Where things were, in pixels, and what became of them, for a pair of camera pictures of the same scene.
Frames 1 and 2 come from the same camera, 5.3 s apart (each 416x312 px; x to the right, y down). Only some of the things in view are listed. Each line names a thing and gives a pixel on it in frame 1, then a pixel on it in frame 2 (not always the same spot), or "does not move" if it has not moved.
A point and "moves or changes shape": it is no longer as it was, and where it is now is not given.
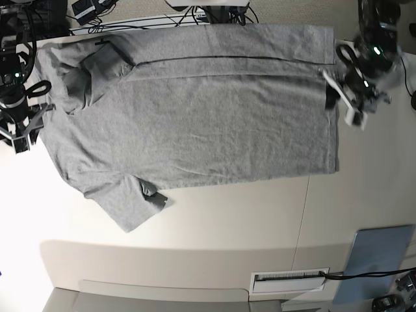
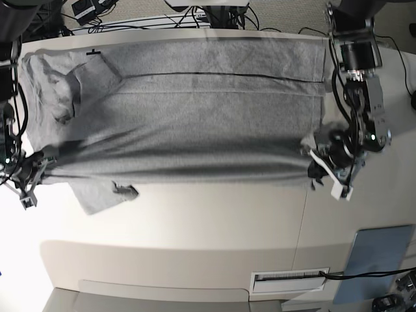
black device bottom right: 389,303 does not move
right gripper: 363,93 to 344,155
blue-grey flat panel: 374,250 does not move
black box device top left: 84,11 does not move
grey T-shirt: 132,113 moves or changes shape
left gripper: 15,119 to 21,169
